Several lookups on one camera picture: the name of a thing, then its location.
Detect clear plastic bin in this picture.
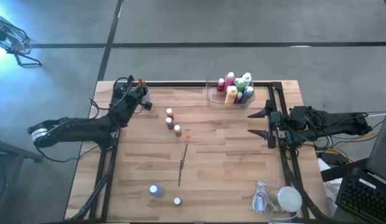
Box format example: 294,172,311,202
205,77,256,110

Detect black fan paintbrush orange bristles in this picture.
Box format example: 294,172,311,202
181,134,191,169

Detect black floor cables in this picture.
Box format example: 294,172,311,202
311,136,337,151

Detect large teal paint bottle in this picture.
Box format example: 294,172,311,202
242,86,255,105

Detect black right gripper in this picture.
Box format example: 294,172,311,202
247,99,293,150

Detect grey laptop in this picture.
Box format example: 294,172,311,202
366,101,386,184

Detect white coiled cable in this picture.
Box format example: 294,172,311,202
252,181,275,215

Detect white plastic bag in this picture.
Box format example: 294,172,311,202
317,158,340,215

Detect large yellow paint bottle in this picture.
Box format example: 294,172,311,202
224,85,238,105

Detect large purple paint bottle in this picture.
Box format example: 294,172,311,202
148,183,165,198

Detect large green paint bottle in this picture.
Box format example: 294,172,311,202
235,77,246,93

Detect yellow floor cable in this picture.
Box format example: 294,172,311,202
323,132,380,156

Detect black equipment stand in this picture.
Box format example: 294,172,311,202
0,135,44,163

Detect black desk beam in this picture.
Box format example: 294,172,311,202
320,157,370,183

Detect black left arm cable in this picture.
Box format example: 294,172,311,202
88,76,135,112

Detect black keyboard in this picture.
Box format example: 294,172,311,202
335,167,386,223

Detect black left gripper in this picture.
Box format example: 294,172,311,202
108,83,154,126

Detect large pink paint bottle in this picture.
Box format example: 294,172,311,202
224,72,237,91

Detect wire-cage floor fan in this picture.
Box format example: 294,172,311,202
0,12,43,68

